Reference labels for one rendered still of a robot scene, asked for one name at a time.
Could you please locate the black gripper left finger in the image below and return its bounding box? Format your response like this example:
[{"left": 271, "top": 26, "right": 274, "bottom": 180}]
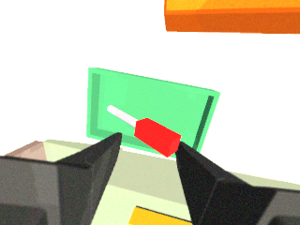
[{"left": 0, "top": 132, "right": 122, "bottom": 225}]

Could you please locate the red-headed pin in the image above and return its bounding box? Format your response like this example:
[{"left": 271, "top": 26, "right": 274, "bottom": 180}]
[{"left": 107, "top": 105, "right": 182, "bottom": 158}]

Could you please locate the green tray floor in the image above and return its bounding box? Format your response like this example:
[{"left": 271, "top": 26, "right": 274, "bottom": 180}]
[{"left": 97, "top": 74, "right": 208, "bottom": 147}]

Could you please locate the green tray rim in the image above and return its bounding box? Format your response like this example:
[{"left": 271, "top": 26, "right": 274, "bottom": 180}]
[{"left": 86, "top": 67, "right": 221, "bottom": 156}]

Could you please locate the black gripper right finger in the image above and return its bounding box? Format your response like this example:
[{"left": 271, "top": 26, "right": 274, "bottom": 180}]
[{"left": 175, "top": 141, "right": 300, "bottom": 225}]

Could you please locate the yellow wedge chock with orange handle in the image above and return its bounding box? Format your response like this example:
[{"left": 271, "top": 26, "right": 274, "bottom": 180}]
[{"left": 128, "top": 205, "right": 192, "bottom": 225}]

